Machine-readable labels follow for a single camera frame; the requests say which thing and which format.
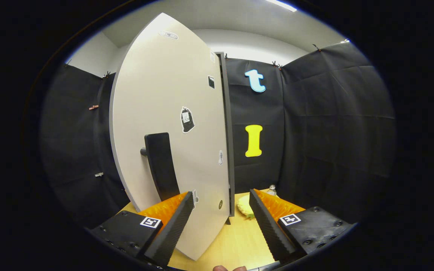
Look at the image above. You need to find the pale yellow round plate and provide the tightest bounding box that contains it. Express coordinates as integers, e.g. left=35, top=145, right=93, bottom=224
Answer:
left=237, top=195, right=256, bottom=219

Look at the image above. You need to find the beige shoe cabinet door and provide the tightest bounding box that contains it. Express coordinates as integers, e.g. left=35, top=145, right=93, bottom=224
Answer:
left=110, top=12, right=232, bottom=261

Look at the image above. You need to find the black backdrop cloth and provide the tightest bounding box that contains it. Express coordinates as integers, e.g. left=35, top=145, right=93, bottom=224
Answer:
left=40, top=41, right=396, bottom=230

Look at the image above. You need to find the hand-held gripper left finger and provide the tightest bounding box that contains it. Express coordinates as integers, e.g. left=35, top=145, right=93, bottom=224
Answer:
left=89, top=191, right=195, bottom=267

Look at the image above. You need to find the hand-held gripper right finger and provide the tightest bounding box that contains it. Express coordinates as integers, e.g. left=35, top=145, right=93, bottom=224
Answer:
left=249, top=188, right=355, bottom=264

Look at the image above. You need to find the long ceiling light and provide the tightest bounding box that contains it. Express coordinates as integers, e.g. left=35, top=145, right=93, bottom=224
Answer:
left=265, top=0, right=298, bottom=12

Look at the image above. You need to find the black door handle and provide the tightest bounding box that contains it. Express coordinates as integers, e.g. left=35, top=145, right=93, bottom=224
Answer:
left=140, top=132, right=180, bottom=202

